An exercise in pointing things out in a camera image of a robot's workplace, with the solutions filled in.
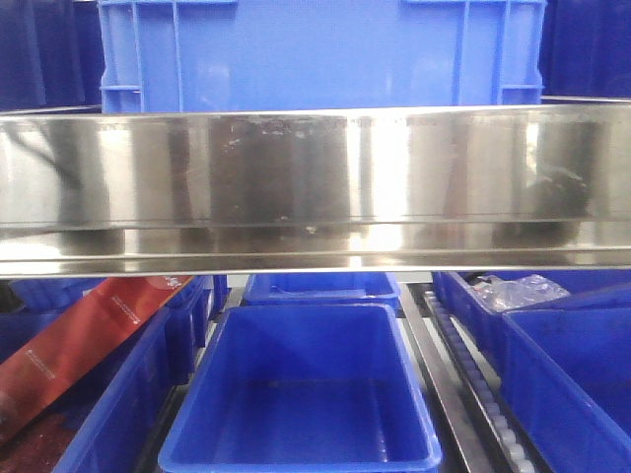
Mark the large light blue crate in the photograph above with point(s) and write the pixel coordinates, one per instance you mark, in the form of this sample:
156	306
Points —
188	56

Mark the far middle blue bin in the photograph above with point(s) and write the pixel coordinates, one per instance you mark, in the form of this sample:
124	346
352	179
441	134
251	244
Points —
323	288

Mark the blue bin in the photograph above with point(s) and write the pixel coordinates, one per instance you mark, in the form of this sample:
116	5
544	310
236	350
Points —
304	388
323	288
102	422
566	379

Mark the lower middle blue bin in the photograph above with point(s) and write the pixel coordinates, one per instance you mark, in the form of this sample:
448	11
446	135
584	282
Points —
304	388

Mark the clear plastic bag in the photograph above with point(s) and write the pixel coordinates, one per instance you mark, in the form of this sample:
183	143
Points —
501	294

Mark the white roller conveyor track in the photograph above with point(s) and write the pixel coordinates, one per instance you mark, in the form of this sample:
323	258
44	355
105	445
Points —
496	428

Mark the lower left blue bin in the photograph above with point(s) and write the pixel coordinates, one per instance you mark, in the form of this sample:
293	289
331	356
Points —
102	422

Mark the lower right blue bin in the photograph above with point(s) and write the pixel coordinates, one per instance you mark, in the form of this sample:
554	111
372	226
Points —
566	379

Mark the red cardboard box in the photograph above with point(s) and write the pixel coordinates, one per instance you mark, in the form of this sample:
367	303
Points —
81	337

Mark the dark blue crate upper left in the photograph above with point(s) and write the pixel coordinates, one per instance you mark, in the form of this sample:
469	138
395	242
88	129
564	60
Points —
51	54

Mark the dark blue crate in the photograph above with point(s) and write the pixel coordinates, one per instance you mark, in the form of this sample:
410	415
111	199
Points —
51	54
585	49

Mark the dark blue crate upper right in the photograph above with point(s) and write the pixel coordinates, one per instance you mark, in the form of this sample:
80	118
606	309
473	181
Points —
585	49

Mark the metal divider rail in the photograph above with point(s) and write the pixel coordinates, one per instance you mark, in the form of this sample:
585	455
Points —
463	450

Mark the stainless steel shelf rail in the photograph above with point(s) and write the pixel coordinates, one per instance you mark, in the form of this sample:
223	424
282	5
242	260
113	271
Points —
402	189

